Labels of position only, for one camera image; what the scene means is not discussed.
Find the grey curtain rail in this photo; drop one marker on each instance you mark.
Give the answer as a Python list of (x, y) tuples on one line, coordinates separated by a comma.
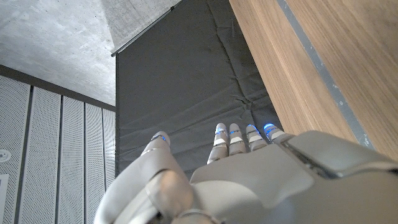
[(143, 32)]

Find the black backdrop curtain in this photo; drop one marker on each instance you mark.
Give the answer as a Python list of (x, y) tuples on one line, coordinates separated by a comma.
[(186, 77)]

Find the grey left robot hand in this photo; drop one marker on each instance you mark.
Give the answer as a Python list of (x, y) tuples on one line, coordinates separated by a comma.
[(280, 186)]

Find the round white ceiling detector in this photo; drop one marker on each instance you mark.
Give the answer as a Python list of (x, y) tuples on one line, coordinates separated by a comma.
[(3, 155)]

